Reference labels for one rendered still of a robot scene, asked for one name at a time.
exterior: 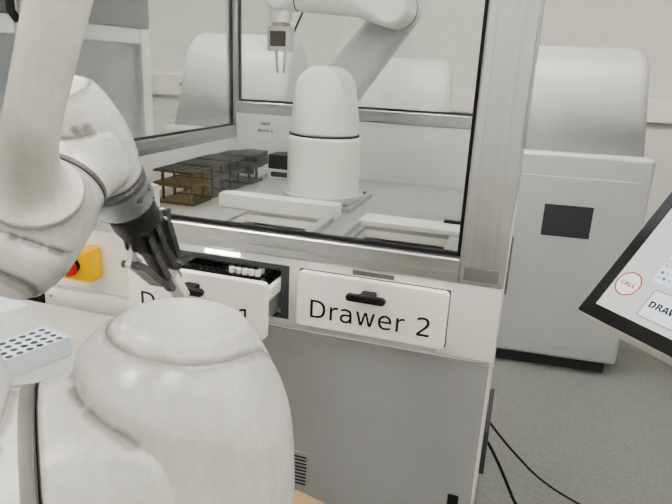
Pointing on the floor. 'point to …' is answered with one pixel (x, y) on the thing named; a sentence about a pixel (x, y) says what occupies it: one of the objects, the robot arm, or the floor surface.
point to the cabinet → (368, 413)
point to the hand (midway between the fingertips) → (174, 284)
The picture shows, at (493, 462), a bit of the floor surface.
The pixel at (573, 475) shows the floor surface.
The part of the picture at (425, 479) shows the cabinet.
